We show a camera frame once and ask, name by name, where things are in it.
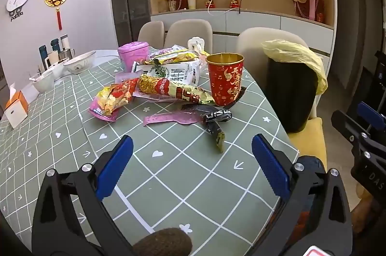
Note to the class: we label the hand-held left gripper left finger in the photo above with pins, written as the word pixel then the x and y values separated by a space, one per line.
pixel 116 167

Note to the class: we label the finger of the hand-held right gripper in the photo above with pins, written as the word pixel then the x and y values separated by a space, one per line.
pixel 370 113
pixel 346 125

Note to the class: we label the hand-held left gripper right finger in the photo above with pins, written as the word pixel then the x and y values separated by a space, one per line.
pixel 271 167

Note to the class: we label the black trash bin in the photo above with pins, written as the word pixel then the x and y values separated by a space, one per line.
pixel 289 99

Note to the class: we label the dark brown wrapper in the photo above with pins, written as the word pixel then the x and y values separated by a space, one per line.
pixel 215 135

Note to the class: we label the red yellow snack bag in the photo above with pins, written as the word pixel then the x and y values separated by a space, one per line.
pixel 111 99

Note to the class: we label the pink strip wrapper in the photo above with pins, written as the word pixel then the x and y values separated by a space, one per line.
pixel 169 117

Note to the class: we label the long red gold wrapper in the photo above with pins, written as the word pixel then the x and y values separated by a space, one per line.
pixel 162 87

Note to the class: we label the red gold paper cup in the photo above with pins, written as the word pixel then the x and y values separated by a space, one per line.
pixel 224 81

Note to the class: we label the white green milk carton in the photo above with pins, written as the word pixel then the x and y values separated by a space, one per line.
pixel 178 75

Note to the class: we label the yellow black snack wrapper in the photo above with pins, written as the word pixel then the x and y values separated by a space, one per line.
pixel 172 57

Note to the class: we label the pink white candy wrapper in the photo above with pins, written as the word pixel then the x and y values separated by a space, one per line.
pixel 161 51

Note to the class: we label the yellow seat cushion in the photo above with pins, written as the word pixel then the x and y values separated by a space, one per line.
pixel 307 138

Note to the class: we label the green checked tablecloth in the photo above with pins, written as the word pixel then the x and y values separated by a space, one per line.
pixel 181 183

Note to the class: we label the large white bowl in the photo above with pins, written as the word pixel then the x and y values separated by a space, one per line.
pixel 80 64

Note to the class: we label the pink plastic toy box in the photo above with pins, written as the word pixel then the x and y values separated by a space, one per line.
pixel 132 55

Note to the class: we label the orange white tissue box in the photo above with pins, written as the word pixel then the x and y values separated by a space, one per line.
pixel 16 111

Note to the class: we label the large red flower bouquet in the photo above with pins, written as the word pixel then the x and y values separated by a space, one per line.
pixel 309 4

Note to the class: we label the beige chair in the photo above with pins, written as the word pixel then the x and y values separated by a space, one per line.
pixel 150 33
pixel 188 33
pixel 251 42

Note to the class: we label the white thermos bottle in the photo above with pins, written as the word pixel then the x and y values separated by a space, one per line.
pixel 65 42

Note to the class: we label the dark teal thermos bottle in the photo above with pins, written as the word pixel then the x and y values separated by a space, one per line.
pixel 55 45

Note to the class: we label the white yellow toy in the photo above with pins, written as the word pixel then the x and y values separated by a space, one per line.
pixel 196 45

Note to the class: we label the red doll figurine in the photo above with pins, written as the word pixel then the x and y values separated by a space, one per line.
pixel 234 1
pixel 210 2

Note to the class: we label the cream tumbler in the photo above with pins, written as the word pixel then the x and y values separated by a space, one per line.
pixel 191 2

